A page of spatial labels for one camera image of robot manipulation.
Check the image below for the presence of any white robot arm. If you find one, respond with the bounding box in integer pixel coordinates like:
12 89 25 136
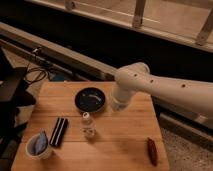
110 62 213 118

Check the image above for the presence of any clear plastic bottle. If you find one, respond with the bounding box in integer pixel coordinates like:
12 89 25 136
82 112 96 139

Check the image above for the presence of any black round plate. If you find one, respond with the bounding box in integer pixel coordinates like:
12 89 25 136
75 87 106 112

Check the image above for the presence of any wooden table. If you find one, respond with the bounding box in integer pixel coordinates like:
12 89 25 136
11 82 169 171

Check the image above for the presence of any black striped rectangular box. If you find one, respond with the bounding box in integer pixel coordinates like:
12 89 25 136
49 118 68 147

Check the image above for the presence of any blue crumpled cloth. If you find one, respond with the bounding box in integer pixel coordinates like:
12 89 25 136
34 131 48 155

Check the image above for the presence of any white cup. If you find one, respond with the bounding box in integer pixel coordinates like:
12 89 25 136
25 132 52 159

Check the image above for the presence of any black equipment stand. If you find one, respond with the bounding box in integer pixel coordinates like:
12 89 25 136
0 46 36 157

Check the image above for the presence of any black cable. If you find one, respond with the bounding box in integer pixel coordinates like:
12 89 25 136
23 49 53 84

